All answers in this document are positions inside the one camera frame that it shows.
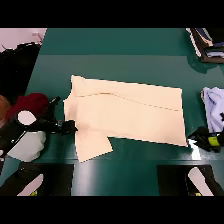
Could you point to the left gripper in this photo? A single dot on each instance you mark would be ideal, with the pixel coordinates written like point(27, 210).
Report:
point(69, 127)

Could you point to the cream T-shirt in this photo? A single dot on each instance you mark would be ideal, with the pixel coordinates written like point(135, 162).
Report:
point(133, 113)

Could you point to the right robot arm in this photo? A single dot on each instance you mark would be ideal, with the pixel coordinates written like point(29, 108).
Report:
point(203, 136)

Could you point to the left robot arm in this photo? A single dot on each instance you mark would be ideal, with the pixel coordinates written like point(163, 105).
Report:
point(20, 133)

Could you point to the red garment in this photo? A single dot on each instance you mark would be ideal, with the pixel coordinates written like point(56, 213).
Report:
point(30, 101)

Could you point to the black garment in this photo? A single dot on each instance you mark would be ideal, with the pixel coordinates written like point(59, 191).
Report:
point(16, 70)

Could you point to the light blue garment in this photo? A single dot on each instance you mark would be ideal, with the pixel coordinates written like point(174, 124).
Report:
point(213, 106)

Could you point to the heap of clothes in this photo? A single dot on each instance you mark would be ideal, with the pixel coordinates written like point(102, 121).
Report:
point(208, 43)

